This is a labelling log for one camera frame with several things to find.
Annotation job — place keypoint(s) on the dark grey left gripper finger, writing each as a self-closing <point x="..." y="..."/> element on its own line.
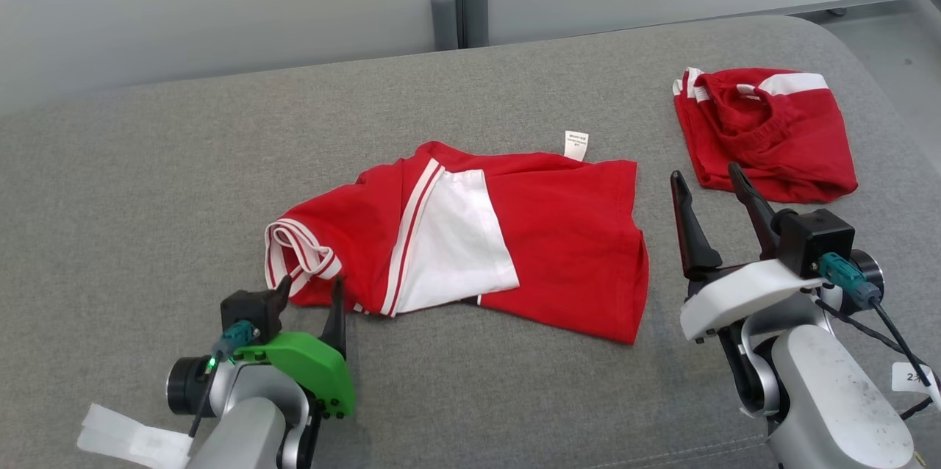
<point x="283" y="296"/>
<point x="336" y="322"/>

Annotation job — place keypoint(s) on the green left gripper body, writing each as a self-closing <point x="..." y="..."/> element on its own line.
<point x="309" y="366"/>

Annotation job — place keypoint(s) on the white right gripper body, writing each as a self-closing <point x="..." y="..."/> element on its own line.
<point x="735" y="292"/>

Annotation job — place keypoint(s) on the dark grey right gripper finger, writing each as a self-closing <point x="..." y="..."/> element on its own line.
<point x="757" y="215"/>
<point x="695" y="241"/>

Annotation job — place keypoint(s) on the red shorts white stripe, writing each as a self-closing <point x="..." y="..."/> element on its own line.
<point x="779" y="145"/>

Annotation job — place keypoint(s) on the red Bulls 23 jersey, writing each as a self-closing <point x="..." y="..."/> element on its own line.
<point x="566" y="248"/>

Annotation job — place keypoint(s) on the white paper tag right arm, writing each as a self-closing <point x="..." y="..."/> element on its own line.
<point x="911" y="377"/>

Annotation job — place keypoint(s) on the white tape tag left arm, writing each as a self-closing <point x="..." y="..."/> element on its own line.
<point x="125" y="439"/>

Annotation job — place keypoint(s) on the grey fabric sofa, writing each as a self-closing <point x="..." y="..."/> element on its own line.
<point x="184" y="197"/>

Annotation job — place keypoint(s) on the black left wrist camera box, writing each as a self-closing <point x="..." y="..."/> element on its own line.
<point x="246" y="311"/>

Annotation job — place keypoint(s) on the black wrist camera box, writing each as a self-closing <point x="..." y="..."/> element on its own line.
<point x="246" y="311"/>
<point x="816" y="241"/>

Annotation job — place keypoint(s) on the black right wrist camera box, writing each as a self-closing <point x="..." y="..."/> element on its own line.
<point x="816" y="241"/>

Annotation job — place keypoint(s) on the grey partition floor rail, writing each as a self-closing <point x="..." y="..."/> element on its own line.
<point x="867" y="4"/>

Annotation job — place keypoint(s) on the tall grey round-top post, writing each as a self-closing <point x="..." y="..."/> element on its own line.
<point x="476" y="13"/>

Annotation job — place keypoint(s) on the short grey round-top post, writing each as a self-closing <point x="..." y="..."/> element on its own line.
<point x="444" y="20"/>

